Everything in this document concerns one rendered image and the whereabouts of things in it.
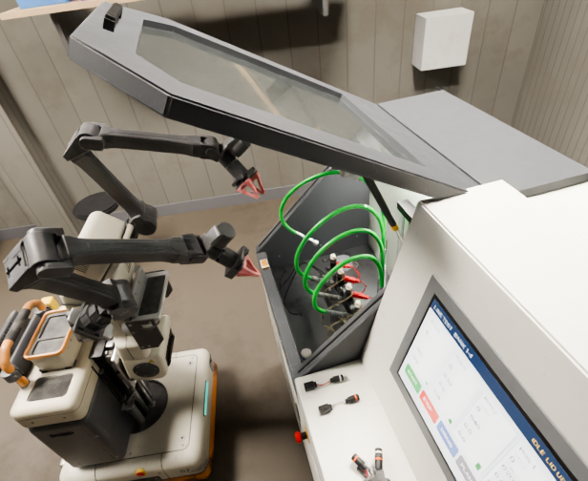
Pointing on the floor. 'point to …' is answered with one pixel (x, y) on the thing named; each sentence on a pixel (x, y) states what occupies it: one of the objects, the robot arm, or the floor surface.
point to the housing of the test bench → (510, 161)
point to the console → (506, 315)
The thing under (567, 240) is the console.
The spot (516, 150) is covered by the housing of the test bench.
